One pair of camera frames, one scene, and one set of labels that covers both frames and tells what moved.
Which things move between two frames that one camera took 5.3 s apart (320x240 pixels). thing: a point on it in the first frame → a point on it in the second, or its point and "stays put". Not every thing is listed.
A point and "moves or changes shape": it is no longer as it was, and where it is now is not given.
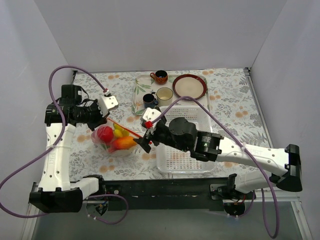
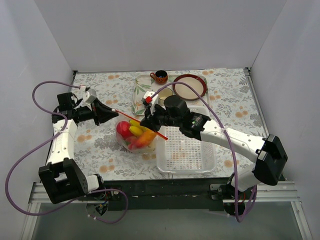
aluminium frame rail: [281, 195] stays put
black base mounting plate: [161, 193] stays put
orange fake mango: [123, 142] moves or changes shape
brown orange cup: [161, 77] stays put
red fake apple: [105, 133] → [122, 127]
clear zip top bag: [115, 139] moves or changes shape
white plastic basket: [170, 160] stays put
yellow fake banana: [119, 132] → [136, 128]
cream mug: [164, 96] stays put
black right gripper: [152, 136] → [155, 119]
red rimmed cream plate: [189, 85] stays put
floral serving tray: [143, 84] stays put
